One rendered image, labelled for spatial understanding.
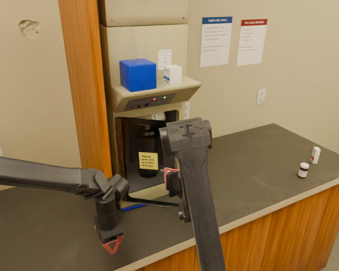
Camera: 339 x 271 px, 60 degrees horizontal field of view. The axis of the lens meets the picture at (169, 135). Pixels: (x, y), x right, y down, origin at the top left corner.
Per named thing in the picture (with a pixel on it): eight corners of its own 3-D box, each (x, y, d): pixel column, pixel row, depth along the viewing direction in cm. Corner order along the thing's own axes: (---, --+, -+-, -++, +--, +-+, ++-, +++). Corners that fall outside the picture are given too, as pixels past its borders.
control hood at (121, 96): (112, 111, 111) (110, 85, 106) (185, 99, 124) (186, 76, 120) (122, 122, 102) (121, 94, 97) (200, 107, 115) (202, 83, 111)
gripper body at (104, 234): (113, 215, 94) (111, 197, 91) (124, 236, 86) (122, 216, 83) (93, 221, 92) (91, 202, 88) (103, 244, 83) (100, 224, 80)
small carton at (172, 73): (163, 81, 112) (163, 65, 110) (174, 79, 114) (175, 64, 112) (169, 84, 108) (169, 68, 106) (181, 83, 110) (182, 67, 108)
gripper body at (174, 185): (183, 166, 106) (194, 177, 100) (182, 190, 110) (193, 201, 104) (167, 171, 103) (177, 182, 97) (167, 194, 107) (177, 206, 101)
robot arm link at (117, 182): (72, 186, 83) (92, 176, 79) (94, 165, 93) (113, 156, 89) (97, 218, 86) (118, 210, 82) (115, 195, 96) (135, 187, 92)
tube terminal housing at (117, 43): (104, 180, 151) (87, 21, 117) (160, 165, 165) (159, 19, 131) (120, 209, 131) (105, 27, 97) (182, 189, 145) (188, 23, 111)
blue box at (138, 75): (120, 85, 107) (118, 60, 103) (145, 81, 111) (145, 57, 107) (130, 92, 99) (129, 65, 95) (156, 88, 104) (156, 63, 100)
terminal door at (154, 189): (123, 200, 129) (117, 116, 112) (191, 209, 124) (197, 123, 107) (122, 201, 128) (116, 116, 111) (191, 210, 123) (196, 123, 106)
